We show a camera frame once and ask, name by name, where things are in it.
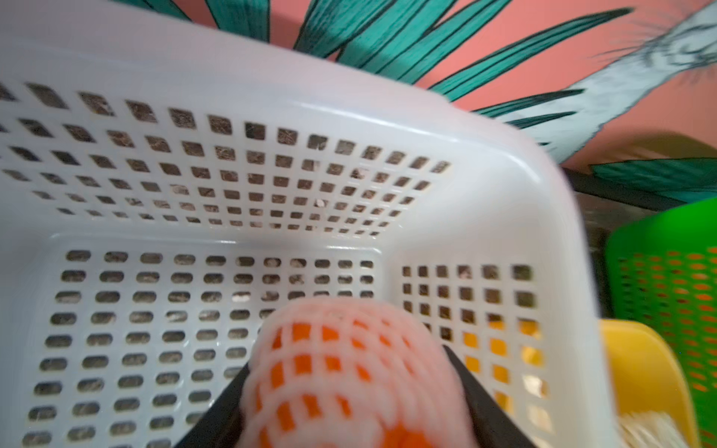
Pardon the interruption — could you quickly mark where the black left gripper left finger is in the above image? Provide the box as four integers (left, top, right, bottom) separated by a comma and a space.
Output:
176, 365, 249, 448

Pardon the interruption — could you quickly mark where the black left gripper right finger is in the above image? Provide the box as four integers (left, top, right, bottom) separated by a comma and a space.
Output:
444, 345, 536, 448

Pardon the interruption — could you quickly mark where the netted orange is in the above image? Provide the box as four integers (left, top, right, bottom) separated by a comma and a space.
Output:
238, 298, 476, 447

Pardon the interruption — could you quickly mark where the yellow plastic tub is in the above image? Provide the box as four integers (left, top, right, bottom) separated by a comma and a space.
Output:
600, 319, 700, 447

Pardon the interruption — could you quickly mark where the green plastic perforated basket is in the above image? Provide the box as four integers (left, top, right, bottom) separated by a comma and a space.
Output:
606, 199, 716, 447

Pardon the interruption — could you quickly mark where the white plastic perforated basket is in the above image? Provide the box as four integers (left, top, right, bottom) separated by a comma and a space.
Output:
1, 1, 619, 447

